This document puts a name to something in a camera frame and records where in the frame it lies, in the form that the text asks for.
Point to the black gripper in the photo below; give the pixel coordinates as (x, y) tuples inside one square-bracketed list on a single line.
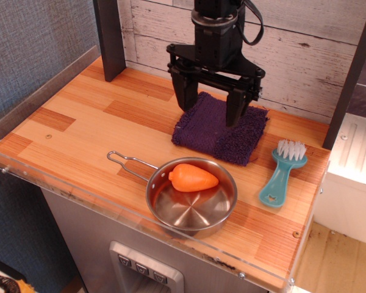
[(215, 59)]

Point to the teal brush white bristles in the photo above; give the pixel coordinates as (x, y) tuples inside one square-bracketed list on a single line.
[(288, 155)]

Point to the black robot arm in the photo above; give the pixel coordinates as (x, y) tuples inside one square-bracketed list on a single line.
[(216, 9)]

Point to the purple terry cloth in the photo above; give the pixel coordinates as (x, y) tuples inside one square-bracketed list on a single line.
[(203, 129)]

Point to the orange plastic carrot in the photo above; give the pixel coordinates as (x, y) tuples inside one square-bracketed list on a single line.
[(190, 178)]

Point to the stainless steel pan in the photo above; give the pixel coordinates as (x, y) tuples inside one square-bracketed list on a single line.
[(192, 198)]

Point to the white toy sink unit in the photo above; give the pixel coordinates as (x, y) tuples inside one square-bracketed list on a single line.
[(341, 203)]

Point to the clear acrylic table guard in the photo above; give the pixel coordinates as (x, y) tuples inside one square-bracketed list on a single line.
[(98, 197)]

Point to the silver dispenser button panel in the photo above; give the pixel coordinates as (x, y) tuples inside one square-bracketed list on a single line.
[(144, 268)]

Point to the dark left frame post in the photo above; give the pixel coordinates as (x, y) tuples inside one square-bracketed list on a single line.
[(110, 38)]

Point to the dark frame post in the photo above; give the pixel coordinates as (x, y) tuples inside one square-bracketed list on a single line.
[(347, 92), (110, 38)]

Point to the dark right frame post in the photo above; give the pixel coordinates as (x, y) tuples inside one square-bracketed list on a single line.
[(347, 92)]

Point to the grey metal side rail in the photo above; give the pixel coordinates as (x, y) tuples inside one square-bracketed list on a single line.
[(33, 102)]

